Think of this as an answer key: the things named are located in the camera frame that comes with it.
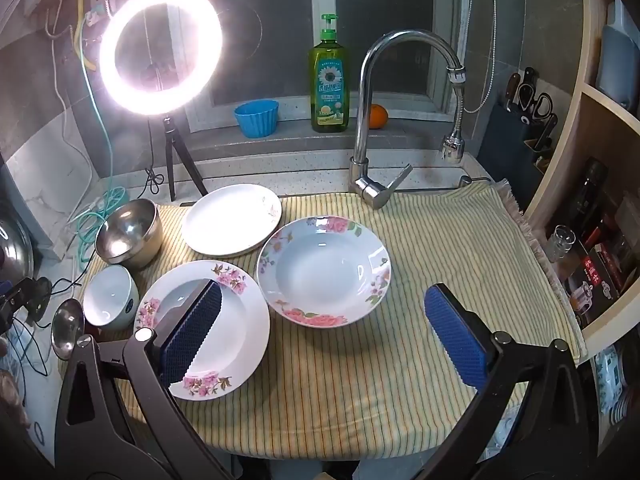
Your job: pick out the white plate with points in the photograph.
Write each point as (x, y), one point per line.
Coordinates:
(220, 225)

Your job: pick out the blue ribbed cup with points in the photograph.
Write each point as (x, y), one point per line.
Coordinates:
(256, 119)

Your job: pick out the green dish soap bottle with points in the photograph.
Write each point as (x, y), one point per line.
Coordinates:
(329, 85)

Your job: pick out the person's left hand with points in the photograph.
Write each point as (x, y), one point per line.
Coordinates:
(11, 397)

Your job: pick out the small drinking glass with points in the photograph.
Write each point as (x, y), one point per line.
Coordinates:
(560, 242)

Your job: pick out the deep floral plate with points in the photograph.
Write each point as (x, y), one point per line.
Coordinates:
(320, 270)

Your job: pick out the large steel bowl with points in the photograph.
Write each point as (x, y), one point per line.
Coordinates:
(125, 235)

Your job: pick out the red printed box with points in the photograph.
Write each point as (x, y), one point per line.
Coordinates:
(600, 280)

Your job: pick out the grey blue cutting board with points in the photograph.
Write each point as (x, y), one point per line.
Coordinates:
(617, 67)

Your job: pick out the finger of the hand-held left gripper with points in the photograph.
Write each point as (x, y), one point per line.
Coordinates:
(22, 295)

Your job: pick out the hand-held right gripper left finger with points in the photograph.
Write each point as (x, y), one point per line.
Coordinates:
(192, 332)

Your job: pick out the small steel bowl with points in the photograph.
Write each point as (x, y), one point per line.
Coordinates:
(67, 330)

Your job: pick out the orange fruit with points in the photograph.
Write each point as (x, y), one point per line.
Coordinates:
(378, 116)

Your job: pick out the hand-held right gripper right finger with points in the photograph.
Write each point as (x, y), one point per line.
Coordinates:
(457, 340)

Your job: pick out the wooden shelf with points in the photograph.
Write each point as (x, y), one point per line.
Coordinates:
(590, 125)

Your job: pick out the shallow pink floral plate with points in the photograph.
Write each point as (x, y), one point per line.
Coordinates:
(242, 330)

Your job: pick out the yellow striped cloth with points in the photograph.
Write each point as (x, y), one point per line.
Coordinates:
(400, 385)

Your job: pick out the white ceramic bowl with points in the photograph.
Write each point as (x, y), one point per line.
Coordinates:
(107, 300)

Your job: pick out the dark knife block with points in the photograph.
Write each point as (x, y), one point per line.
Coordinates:
(505, 140)

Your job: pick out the dark bottle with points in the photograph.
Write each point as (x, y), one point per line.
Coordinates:
(589, 190)

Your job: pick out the black tripod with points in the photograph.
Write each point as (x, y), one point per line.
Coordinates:
(170, 150)

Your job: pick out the steel pot lid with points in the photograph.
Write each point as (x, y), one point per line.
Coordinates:
(15, 250)

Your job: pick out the steel faucet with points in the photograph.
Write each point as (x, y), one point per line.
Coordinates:
(362, 110)

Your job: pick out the black scissors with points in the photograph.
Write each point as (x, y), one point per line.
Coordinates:
(537, 102)

